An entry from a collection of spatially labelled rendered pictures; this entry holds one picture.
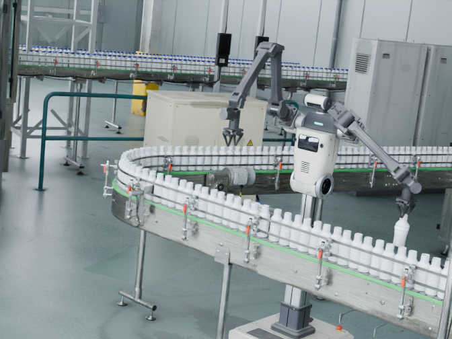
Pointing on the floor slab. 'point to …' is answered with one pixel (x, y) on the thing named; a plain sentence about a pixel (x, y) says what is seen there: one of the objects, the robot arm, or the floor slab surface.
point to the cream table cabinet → (199, 121)
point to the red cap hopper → (69, 81)
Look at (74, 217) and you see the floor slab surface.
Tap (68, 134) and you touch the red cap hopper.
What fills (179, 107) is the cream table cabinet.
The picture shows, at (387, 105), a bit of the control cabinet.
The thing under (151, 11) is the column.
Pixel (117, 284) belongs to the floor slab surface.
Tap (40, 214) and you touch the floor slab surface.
